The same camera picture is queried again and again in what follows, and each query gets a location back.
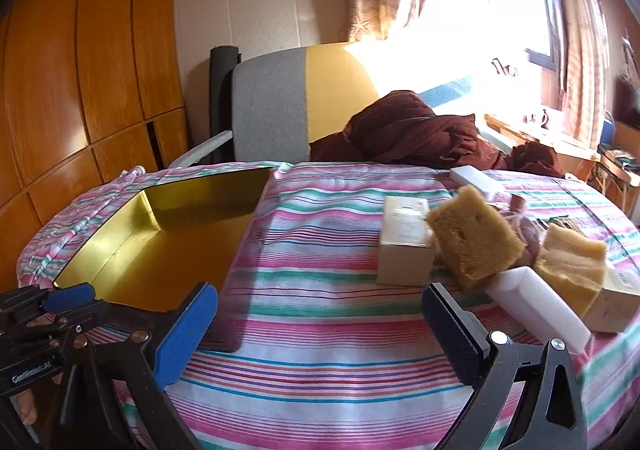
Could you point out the grey yellow chair back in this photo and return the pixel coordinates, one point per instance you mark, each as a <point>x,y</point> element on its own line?
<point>284,101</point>

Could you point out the pink cloth item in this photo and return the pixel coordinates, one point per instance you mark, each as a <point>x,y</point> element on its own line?
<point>524,229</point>

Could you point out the white small box far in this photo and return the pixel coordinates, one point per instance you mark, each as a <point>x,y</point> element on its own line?
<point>468,175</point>

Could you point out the tall beige carton box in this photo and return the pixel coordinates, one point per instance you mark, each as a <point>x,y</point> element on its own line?
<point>407,246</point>

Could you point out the white rectangular eraser block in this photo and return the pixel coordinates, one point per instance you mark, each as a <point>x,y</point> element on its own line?
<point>538,308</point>

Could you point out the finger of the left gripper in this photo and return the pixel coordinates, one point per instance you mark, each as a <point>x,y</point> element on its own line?
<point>65,299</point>

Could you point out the striped pink green cloth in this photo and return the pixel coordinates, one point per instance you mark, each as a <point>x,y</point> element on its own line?
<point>330,359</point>

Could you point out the black rolled mat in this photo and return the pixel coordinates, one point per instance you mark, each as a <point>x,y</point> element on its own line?
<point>222,62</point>

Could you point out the wooden wardrobe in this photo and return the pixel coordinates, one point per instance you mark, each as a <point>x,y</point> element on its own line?
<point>89,88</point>

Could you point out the beige carton box right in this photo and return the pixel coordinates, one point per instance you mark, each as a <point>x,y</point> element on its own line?
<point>616,305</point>

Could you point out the gold metal tray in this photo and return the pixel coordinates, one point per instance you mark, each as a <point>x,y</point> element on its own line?
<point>168,238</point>

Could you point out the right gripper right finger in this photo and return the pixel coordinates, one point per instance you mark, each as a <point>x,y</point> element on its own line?
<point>549,413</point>

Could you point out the dark red blanket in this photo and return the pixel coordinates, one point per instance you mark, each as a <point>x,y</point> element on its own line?
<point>401,128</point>

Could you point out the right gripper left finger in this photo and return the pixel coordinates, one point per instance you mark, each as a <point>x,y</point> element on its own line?
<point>154,356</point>

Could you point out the large yellow sponge block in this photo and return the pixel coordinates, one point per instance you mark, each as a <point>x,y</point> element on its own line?
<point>476,242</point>

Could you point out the wooden desk by window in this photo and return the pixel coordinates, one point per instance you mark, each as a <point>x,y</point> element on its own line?
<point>619,185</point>

